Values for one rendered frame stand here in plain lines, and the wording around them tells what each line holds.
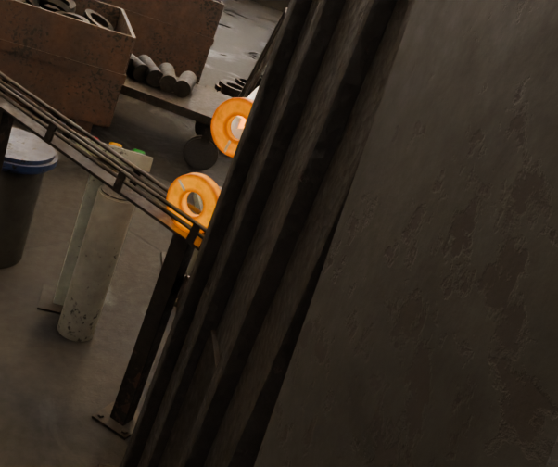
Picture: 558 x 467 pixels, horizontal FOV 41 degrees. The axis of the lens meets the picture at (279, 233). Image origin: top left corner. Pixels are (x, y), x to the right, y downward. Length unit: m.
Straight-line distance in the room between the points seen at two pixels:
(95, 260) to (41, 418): 0.50
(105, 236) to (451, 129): 1.77
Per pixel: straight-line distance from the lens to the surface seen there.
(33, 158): 2.65
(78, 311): 2.48
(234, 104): 1.95
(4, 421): 2.19
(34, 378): 2.35
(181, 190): 1.93
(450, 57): 0.73
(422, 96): 0.76
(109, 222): 2.32
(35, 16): 4.02
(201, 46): 5.67
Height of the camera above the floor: 1.41
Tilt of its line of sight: 21 degrees down
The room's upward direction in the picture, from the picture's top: 22 degrees clockwise
